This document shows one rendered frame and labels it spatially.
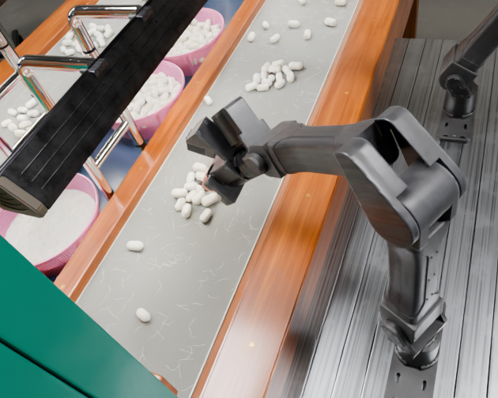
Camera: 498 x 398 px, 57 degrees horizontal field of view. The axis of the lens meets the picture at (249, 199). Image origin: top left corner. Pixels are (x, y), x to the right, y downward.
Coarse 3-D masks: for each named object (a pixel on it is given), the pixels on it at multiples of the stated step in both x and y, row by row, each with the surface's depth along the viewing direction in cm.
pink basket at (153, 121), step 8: (160, 64) 132; (168, 64) 131; (168, 72) 132; (176, 72) 129; (176, 80) 131; (184, 80) 124; (176, 96) 119; (168, 104) 118; (160, 112) 118; (136, 120) 116; (144, 120) 118; (152, 120) 119; (160, 120) 121; (112, 128) 125; (152, 128) 122; (128, 136) 125; (144, 136) 124; (152, 136) 125
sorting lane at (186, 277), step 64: (320, 0) 140; (256, 64) 126; (320, 64) 120; (192, 128) 114; (256, 192) 97; (128, 256) 93; (192, 256) 90; (128, 320) 84; (192, 320) 81; (192, 384) 74
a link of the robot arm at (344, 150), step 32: (288, 128) 65; (320, 128) 58; (352, 128) 52; (384, 128) 50; (416, 128) 48; (288, 160) 63; (320, 160) 56; (352, 160) 46; (384, 160) 47; (448, 160) 48; (384, 192) 46; (384, 224) 49; (416, 224) 46
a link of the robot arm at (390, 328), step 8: (440, 320) 70; (384, 328) 68; (392, 328) 66; (400, 328) 66; (432, 328) 70; (440, 328) 70; (392, 336) 67; (400, 336) 66; (424, 336) 69; (432, 336) 69; (400, 344) 67; (408, 344) 67; (416, 344) 69; (424, 344) 69; (408, 352) 68; (416, 352) 68
